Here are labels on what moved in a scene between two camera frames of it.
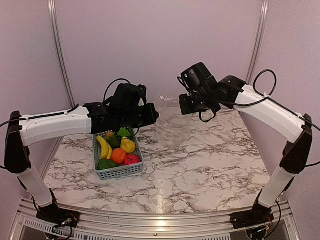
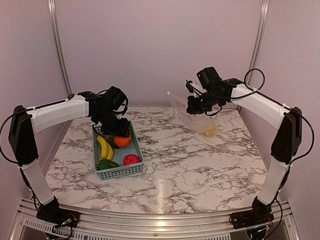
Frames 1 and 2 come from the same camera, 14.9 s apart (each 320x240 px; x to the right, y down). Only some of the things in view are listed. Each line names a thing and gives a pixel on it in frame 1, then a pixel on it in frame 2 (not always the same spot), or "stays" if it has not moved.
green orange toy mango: [114, 139] stays
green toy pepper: [106, 163] stays
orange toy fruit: [118, 155] -> [122, 141]
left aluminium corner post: [53, 9] stays
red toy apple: [131, 159] stays
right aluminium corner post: [258, 42] stays
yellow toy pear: [129, 146] -> [211, 131]
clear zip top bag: [172, 127] -> [201, 123]
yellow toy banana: [106, 151] stays
